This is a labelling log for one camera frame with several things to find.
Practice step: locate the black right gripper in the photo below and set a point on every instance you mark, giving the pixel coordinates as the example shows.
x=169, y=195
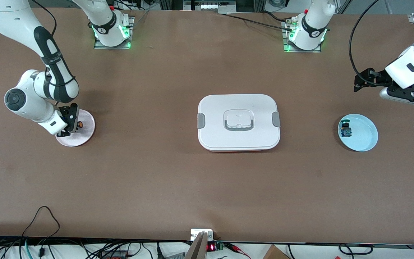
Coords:
x=68, y=118

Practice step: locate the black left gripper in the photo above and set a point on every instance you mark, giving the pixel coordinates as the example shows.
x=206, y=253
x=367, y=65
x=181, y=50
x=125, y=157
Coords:
x=376, y=77

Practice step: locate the orange push button switch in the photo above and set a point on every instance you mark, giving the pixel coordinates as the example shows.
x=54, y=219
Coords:
x=79, y=125

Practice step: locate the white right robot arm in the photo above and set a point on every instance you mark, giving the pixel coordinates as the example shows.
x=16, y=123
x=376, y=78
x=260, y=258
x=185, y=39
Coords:
x=27, y=104

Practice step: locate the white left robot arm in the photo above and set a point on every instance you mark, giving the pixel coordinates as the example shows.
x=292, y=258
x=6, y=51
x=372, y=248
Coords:
x=412, y=64

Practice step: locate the pink round plate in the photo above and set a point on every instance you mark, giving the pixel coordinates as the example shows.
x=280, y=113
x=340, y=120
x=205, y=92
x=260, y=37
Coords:
x=84, y=136

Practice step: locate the light blue round plate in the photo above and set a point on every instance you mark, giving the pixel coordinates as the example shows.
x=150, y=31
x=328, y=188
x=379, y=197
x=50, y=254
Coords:
x=361, y=136

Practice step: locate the white lunch box grey clasps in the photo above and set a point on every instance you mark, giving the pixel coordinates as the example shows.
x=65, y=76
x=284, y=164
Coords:
x=239, y=138

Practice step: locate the white power strip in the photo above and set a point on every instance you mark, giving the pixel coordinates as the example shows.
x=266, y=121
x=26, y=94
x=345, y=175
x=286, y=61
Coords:
x=217, y=5

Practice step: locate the grey aluminium bar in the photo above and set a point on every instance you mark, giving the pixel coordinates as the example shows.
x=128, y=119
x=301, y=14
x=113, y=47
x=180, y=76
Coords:
x=197, y=248

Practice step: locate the red digit display module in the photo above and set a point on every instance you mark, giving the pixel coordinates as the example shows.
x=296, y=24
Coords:
x=211, y=247

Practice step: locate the brown cardboard box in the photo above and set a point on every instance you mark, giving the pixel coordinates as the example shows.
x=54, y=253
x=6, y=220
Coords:
x=275, y=253

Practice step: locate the red clip leads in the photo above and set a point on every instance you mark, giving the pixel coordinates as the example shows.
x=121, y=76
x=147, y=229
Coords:
x=237, y=248

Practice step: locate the blue green switch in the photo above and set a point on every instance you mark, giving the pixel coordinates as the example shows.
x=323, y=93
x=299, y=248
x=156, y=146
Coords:
x=346, y=130

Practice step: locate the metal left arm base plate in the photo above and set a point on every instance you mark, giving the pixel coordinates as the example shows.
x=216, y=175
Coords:
x=302, y=51

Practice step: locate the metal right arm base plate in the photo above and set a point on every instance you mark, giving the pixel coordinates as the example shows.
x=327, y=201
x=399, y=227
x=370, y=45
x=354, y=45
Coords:
x=101, y=46

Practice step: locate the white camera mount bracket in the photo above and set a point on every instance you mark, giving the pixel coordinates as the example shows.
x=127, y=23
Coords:
x=197, y=233

